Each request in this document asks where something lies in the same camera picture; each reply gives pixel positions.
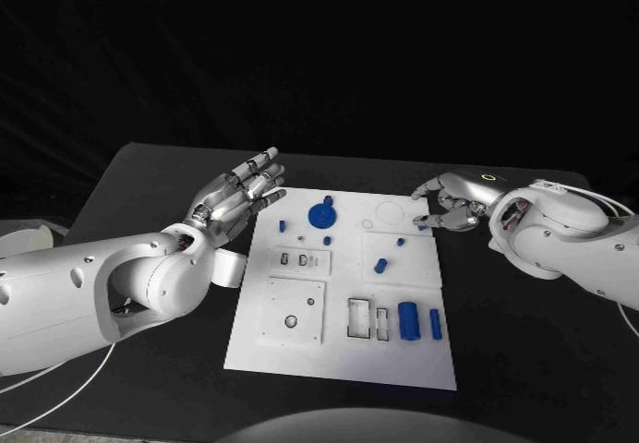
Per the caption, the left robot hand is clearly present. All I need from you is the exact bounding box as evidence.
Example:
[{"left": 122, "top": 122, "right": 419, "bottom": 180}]
[{"left": 183, "top": 147, "right": 290, "bottom": 249}]

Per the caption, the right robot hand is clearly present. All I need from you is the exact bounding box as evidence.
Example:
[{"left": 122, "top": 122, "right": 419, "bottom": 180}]
[{"left": 408, "top": 170, "right": 510, "bottom": 233}]

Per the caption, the white task board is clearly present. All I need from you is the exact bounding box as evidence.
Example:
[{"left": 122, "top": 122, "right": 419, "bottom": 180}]
[{"left": 222, "top": 186, "right": 458, "bottom": 391}]

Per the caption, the blue gear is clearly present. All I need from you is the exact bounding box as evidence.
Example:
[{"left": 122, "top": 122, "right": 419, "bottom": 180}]
[{"left": 307, "top": 202, "right": 337, "bottom": 230}]

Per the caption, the thick long blue cylinder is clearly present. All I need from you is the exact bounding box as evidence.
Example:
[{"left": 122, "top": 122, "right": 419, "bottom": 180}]
[{"left": 396, "top": 301, "right": 422, "bottom": 342}]

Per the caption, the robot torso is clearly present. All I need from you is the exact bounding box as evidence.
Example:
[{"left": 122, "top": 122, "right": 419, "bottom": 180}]
[{"left": 213, "top": 407, "right": 535, "bottom": 443}]

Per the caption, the white cable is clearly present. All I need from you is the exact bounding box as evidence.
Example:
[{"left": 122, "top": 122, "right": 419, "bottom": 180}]
[
  {"left": 614, "top": 300, "right": 639, "bottom": 339},
  {"left": 0, "top": 359, "right": 69, "bottom": 395},
  {"left": 552, "top": 185, "right": 639, "bottom": 218},
  {"left": 0, "top": 341, "right": 118, "bottom": 437}
]

